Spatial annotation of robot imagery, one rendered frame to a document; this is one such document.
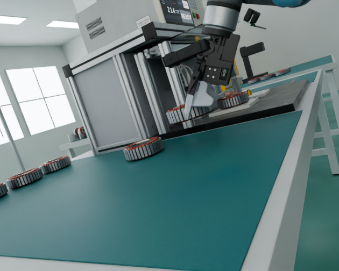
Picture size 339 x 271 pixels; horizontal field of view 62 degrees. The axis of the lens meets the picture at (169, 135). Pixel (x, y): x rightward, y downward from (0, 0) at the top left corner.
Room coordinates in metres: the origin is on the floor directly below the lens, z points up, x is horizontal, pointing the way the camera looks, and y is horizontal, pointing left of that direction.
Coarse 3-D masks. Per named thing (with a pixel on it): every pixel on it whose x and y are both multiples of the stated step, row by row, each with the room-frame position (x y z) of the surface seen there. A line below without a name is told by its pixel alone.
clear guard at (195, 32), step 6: (240, 18) 0.85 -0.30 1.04; (252, 24) 0.83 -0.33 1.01; (258, 24) 1.02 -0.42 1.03; (192, 30) 0.92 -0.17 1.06; (198, 30) 0.95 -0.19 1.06; (174, 36) 0.94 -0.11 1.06; (180, 36) 0.95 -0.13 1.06; (186, 36) 0.98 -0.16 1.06; (192, 36) 1.02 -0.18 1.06; (198, 36) 1.06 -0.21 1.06; (204, 36) 1.10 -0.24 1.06; (174, 42) 1.04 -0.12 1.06; (180, 42) 1.07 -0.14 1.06; (186, 42) 1.12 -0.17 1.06; (192, 42) 1.16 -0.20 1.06
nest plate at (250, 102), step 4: (252, 100) 0.99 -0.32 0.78; (256, 100) 1.00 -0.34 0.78; (244, 104) 0.94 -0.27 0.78; (248, 104) 0.92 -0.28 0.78; (252, 104) 0.95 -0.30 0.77; (228, 108) 0.98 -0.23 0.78; (232, 108) 0.95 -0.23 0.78; (236, 108) 0.94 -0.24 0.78; (240, 108) 0.93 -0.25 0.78; (244, 108) 0.92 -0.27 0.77; (212, 112) 1.01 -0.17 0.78; (216, 112) 0.98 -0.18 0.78; (220, 112) 0.97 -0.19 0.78; (224, 112) 0.96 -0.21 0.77; (228, 112) 0.95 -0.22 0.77; (212, 116) 0.99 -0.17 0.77
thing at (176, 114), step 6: (174, 108) 0.68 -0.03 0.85; (180, 108) 0.64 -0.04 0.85; (192, 108) 0.63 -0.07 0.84; (198, 108) 0.64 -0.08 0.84; (204, 108) 0.64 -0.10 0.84; (210, 108) 0.66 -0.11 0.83; (168, 114) 0.67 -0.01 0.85; (174, 114) 0.65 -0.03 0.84; (180, 114) 0.64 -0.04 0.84; (192, 114) 0.63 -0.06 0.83; (198, 114) 0.63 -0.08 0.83; (204, 114) 0.65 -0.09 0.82; (168, 120) 0.69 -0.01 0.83; (174, 120) 0.65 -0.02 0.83; (180, 120) 0.65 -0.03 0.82; (186, 120) 0.64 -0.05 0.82
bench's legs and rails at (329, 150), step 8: (320, 96) 1.86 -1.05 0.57; (320, 104) 1.87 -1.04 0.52; (320, 112) 1.87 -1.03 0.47; (320, 120) 1.88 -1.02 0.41; (328, 128) 1.86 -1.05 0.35; (328, 136) 1.87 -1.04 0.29; (328, 144) 1.87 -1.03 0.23; (312, 152) 1.94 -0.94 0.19; (320, 152) 1.91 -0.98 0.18; (328, 152) 1.88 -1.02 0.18; (336, 160) 1.86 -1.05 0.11; (336, 168) 1.87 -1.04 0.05
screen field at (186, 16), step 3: (180, 12) 1.15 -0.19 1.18; (183, 12) 1.17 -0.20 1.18; (186, 12) 1.20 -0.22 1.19; (189, 12) 1.23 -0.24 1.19; (183, 15) 1.17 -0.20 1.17; (186, 15) 1.19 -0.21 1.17; (189, 15) 1.22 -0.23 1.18; (183, 18) 1.16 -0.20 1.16; (186, 18) 1.18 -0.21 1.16; (189, 18) 1.21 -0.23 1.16; (183, 21) 1.15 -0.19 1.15; (186, 21) 1.17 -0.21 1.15; (189, 21) 1.20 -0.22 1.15; (192, 21) 1.23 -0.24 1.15
